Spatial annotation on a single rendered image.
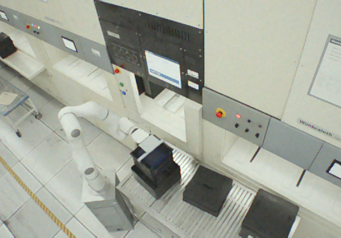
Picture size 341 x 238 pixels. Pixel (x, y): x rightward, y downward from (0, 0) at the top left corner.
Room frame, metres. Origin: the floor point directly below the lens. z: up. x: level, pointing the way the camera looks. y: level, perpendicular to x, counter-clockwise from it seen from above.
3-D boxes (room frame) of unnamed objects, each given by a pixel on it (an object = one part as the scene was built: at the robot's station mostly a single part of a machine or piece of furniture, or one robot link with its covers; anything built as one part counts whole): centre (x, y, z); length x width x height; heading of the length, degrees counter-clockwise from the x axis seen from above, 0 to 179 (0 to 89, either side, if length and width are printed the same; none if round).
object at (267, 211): (0.55, -0.55, 0.89); 0.29 x 0.29 x 0.25; 50
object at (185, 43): (1.80, -0.19, 0.98); 0.95 x 0.88 x 1.95; 136
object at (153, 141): (1.07, 0.16, 1.08); 0.24 x 0.20 x 0.32; 129
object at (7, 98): (2.73, 2.23, 0.47); 0.31 x 0.23 x 0.02; 68
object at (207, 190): (0.88, -0.21, 0.83); 0.29 x 0.29 x 0.13; 53
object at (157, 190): (1.07, 0.16, 0.85); 0.28 x 0.28 x 0.17; 38
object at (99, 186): (1.07, 0.65, 0.85); 0.19 x 0.19 x 0.18
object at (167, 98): (1.78, -0.03, 0.89); 0.22 x 0.21 x 0.04; 136
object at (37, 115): (2.87, 2.34, 0.24); 0.97 x 0.52 x 0.48; 49
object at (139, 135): (1.15, 0.23, 1.22); 0.11 x 0.10 x 0.07; 39
